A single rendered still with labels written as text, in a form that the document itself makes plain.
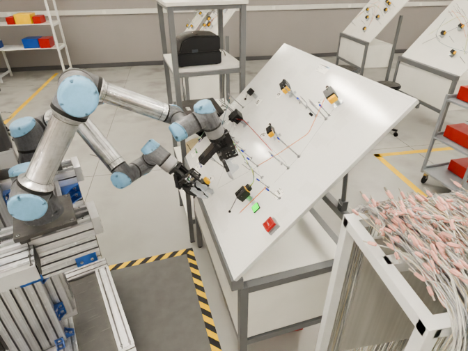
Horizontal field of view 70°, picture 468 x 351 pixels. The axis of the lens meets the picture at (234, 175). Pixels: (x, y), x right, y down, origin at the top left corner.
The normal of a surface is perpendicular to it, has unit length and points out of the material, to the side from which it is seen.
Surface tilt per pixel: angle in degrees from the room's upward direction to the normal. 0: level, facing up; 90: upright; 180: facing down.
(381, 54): 90
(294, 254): 0
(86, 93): 84
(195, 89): 90
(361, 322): 90
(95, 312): 0
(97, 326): 0
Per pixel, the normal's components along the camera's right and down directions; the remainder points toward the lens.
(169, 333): 0.00, -0.85
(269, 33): 0.18, 0.52
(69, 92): 0.49, 0.37
